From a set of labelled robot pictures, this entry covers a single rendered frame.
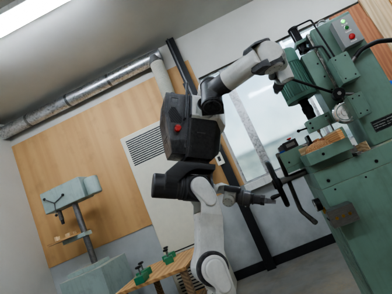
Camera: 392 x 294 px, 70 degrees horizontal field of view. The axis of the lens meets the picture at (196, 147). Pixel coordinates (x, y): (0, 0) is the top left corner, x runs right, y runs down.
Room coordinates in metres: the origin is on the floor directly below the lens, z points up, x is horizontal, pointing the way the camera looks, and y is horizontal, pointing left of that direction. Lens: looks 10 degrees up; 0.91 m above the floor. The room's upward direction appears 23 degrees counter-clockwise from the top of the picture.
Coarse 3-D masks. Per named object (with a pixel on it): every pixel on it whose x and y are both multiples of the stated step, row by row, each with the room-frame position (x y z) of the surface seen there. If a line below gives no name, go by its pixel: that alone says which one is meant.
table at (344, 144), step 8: (336, 144) 1.36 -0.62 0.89; (344, 144) 1.36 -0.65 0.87; (312, 152) 1.38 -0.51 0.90; (320, 152) 1.38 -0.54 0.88; (328, 152) 1.37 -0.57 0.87; (336, 152) 1.37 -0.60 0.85; (304, 160) 1.50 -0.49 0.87; (312, 160) 1.39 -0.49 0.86; (320, 160) 1.38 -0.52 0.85; (288, 168) 1.61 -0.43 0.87; (296, 168) 1.61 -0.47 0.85
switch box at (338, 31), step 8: (344, 16) 1.40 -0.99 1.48; (336, 24) 1.41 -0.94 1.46; (352, 24) 1.40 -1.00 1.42; (336, 32) 1.42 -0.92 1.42; (344, 32) 1.41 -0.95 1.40; (352, 32) 1.40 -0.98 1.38; (360, 32) 1.40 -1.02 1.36; (336, 40) 1.47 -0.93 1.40; (344, 40) 1.41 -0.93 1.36; (360, 40) 1.40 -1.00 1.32; (344, 48) 1.43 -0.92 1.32
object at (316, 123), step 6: (324, 114) 1.59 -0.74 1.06; (312, 120) 1.60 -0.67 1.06; (318, 120) 1.59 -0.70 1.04; (324, 120) 1.59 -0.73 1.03; (330, 120) 1.58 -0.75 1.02; (306, 126) 1.63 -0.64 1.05; (312, 126) 1.60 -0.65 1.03; (318, 126) 1.60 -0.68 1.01; (324, 126) 1.59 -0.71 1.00; (312, 132) 1.67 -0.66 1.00
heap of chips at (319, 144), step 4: (324, 140) 1.40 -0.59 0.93; (328, 140) 1.39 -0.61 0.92; (312, 144) 1.41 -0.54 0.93; (316, 144) 1.40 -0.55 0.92; (320, 144) 1.39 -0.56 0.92; (324, 144) 1.38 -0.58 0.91; (328, 144) 1.38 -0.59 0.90; (308, 148) 1.41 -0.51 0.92; (312, 148) 1.40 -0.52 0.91; (316, 148) 1.39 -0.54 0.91; (308, 152) 1.40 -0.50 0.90
